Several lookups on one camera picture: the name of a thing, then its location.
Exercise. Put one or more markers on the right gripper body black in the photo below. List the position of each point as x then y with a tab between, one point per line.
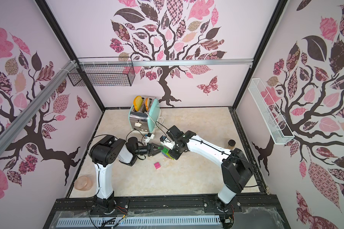
175	148

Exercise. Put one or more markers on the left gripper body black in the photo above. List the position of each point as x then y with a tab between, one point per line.
144	150

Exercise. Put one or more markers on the pink lego brick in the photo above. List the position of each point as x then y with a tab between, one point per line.
157	165

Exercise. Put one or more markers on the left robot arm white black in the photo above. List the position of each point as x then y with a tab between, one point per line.
103	154

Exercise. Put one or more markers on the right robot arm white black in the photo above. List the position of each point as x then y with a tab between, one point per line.
236	169

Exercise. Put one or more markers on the mint green toaster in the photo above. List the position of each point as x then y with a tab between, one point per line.
145	122

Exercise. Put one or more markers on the brown toast slice right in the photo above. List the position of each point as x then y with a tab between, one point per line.
147	104

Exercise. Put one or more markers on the yellow toast slice left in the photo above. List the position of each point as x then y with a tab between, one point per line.
137	103

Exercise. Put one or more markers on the brown cylindrical cup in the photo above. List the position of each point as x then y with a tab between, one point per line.
231	144

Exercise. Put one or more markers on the pink translucent bowl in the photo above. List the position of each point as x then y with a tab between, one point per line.
83	183

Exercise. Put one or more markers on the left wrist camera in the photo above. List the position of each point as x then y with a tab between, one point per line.
148	137

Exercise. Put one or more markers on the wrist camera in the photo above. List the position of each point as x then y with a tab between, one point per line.
148	137
166	142

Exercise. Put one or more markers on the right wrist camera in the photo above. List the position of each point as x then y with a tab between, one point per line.
166	142

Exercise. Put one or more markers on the black wire basket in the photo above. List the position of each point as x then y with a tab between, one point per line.
118	72

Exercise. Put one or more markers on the white wire basket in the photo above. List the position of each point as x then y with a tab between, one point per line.
270	112

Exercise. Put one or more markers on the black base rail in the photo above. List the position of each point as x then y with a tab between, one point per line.
246	211

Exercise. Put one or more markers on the white cable duct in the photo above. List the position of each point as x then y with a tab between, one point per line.
109	222

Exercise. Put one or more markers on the aluminium rail left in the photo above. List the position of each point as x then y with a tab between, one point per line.
24	117

